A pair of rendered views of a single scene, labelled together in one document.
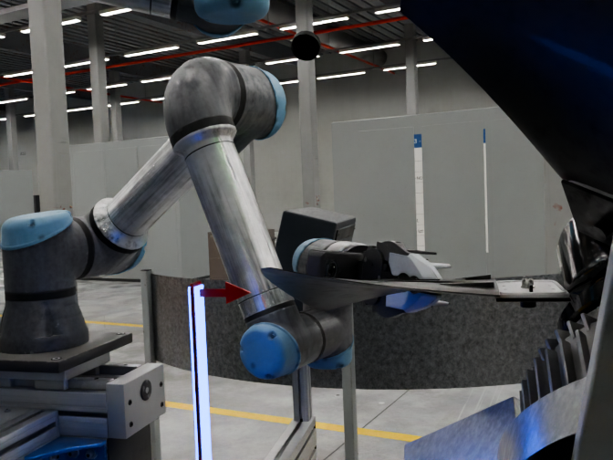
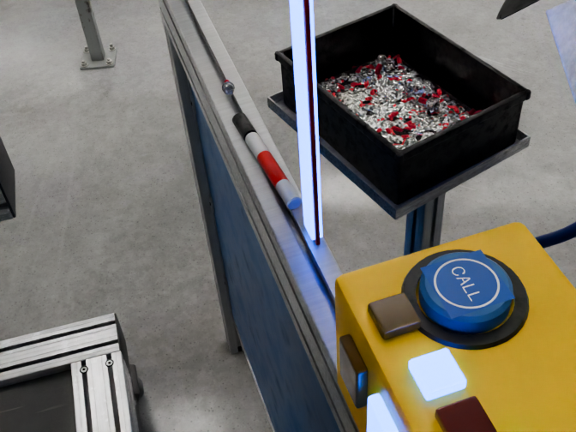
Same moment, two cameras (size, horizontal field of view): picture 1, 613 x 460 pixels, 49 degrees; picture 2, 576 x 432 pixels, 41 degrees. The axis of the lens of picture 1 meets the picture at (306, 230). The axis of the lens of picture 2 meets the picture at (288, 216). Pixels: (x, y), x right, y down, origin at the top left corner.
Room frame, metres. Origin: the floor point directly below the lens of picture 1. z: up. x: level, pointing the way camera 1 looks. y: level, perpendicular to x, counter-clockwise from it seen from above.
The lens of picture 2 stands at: (0.34, 0.35, 1.34)
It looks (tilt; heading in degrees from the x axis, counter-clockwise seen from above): 45 degrees down; 332
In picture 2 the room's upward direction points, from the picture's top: 5 degrees counter-clockwise
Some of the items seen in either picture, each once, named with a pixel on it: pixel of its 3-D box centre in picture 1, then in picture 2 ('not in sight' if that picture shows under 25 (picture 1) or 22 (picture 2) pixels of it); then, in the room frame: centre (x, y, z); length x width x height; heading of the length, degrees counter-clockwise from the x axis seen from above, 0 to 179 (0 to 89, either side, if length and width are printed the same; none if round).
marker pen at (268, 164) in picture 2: not in sight; (265, 158); (0.84, 0.11, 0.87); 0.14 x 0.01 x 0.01; 172
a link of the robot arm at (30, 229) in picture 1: (41, 249); not in sight; (1.18, 0.47, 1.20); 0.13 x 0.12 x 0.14; 148
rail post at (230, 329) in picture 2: not in sight; (214, 216); (1.26, 0.02, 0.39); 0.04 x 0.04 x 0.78; 77
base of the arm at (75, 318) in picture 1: (42, 316); not in sight; (1.18, 0.47, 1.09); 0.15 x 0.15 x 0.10
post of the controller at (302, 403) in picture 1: (300, 368); not in sight; (1.26, 0.02, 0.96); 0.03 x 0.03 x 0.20; 77
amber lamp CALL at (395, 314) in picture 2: not in sight; (393, 315); (0.50, 0.22, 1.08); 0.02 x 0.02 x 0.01; 77
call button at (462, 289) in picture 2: not in sight; (465, 292); (0.49, 0.19, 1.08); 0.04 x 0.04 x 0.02
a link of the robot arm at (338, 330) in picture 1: (322, 331); not in sight; (1.01, -0.02, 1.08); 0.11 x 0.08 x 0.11; 148
